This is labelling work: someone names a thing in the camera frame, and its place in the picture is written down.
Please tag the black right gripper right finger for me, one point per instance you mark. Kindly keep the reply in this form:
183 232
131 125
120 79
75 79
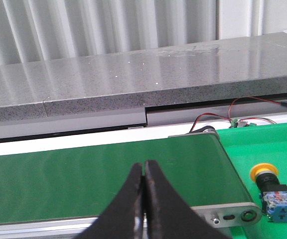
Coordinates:
168 215

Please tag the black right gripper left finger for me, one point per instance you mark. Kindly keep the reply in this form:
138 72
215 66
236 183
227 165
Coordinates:
123 218

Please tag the yellow push button switch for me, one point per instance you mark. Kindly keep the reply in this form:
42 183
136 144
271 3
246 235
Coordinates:
273 194

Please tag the green conveyor belt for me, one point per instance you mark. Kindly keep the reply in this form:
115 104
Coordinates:
83 179

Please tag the green terminal connector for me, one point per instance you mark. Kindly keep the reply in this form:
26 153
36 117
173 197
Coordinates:
235 123

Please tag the bright green tray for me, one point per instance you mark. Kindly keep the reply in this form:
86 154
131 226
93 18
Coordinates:
247 147

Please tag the grey stone countertop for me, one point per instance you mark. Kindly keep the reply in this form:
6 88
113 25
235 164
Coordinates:
175 75

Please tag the white pleated curtain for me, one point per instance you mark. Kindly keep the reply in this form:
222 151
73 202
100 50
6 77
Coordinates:
33 30

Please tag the aluminium conveyor frame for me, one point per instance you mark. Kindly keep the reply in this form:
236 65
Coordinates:
233 215

